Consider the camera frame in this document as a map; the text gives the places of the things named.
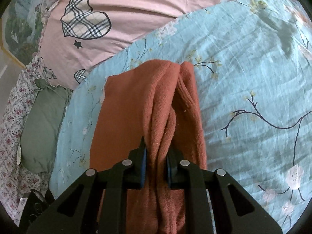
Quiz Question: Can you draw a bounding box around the gold framed landscape painting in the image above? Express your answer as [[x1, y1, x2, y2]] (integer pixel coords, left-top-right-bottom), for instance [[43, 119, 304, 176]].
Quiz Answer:
[[1, 0, 44, 66]]

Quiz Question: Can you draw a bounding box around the light blue floral quilt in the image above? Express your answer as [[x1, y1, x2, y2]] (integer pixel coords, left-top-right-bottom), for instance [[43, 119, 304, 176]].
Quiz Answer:
[[49, 0, 311, 233]]

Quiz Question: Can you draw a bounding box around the white red floral bedsheet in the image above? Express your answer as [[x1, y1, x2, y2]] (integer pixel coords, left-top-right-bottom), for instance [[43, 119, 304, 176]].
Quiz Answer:
[[1, 56, 54, 226]]

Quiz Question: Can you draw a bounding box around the rust orange knit garment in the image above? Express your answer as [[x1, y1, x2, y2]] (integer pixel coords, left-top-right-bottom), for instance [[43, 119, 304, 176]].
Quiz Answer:
[[89, 60, 207, 233]]

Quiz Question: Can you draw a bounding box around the green pillow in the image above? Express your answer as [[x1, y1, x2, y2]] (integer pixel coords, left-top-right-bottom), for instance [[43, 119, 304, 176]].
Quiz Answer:
[[19, 79, 72, 174]]

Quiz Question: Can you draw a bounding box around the pink heart pattern duvet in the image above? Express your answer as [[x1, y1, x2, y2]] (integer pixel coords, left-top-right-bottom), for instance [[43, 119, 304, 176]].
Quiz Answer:
[[38, 0, 231, 89]]

